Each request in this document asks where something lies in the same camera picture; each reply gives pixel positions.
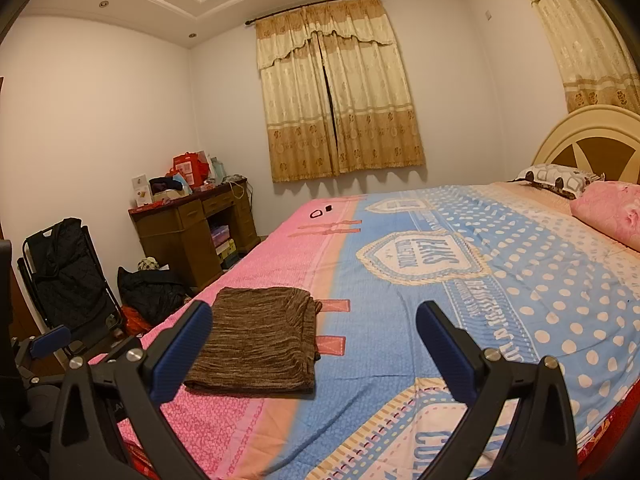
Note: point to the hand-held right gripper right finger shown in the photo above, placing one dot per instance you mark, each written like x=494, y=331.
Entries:
x=447, y=355

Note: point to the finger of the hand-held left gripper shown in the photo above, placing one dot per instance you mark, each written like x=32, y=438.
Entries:
x=50, y=340

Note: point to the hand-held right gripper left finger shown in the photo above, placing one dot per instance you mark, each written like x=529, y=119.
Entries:
x=182, y=350

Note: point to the brown knit sweater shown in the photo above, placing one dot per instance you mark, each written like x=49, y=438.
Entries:
x=255, y=345

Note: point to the red bag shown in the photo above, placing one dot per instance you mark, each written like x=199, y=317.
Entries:
x=135, y=320

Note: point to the black bag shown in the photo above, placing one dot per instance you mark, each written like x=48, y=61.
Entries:
x=150, y=292

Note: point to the pink and blue bed sheet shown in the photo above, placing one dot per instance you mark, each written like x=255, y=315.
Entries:
x=450, y=270

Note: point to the patterned cloth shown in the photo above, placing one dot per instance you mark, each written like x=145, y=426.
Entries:
x=148, y=264

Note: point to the yellow box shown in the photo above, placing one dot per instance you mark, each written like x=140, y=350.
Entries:
x=226, y=250

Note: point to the brown wooden desk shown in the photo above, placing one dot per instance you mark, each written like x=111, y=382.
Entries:
x=170, y=240

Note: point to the purple box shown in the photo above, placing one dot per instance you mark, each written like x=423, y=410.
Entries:
x=220, y=235

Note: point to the blue cloth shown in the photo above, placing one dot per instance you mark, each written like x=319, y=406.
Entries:
x=181, y=184

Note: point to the dark cloth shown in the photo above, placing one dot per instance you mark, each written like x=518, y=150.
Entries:
x=159, y=185

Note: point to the white card box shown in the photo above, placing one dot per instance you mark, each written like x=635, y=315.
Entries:
x=141, y=187

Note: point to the red bed skirt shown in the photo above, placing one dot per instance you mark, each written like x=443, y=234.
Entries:
x=610, y=430

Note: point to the pale teal box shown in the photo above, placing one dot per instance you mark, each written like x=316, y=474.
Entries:
x=216, y=170

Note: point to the red box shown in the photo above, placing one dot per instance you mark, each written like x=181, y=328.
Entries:
x=187, y=165

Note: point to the white and brown patterned pillow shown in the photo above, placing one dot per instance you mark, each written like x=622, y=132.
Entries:
x=555, y=176

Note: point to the pink pillow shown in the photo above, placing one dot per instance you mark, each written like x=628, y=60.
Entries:
x=610, y=215

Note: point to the cream wooden headboard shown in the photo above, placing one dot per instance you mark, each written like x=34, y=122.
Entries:
x=560, y=135

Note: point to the beige patterned curtain panel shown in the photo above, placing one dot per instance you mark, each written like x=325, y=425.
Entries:
x=295, y=110
x=375, y=100

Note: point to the curtain rod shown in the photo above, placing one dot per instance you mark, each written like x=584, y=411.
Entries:
x=250, y=21

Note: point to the beige curtain beside headboard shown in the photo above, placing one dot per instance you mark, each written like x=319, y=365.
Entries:
x=585, y=40

